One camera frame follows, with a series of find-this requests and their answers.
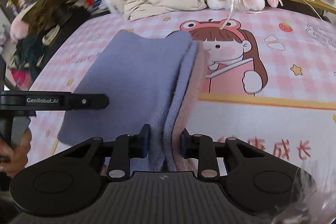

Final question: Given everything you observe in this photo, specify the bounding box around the person's left hand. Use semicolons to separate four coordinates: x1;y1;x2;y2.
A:
0;131;32;178

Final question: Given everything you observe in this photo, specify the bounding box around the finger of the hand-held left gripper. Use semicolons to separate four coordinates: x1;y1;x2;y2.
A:
71;93;109;110

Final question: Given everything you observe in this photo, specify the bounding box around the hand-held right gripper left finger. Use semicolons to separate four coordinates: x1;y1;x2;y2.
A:
63;124;151;181

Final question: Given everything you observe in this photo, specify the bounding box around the purple and brown sweater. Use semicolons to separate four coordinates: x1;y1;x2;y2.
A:
57;30;208;174

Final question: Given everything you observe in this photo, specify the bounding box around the dark green garment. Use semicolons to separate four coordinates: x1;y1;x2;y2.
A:
16;35;48;80

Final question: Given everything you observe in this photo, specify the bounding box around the pink fluffy plush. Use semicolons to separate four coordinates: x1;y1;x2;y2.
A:
10;7;29;42

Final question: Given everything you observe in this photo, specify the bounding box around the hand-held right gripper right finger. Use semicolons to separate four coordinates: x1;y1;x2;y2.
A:
181;128;264;181

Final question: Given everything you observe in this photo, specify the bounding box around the fuzzy pale pink cloth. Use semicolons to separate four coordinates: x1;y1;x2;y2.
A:
273;166;336;224

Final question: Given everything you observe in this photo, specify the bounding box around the olive green garment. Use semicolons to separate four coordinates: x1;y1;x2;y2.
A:
25;0;79;35

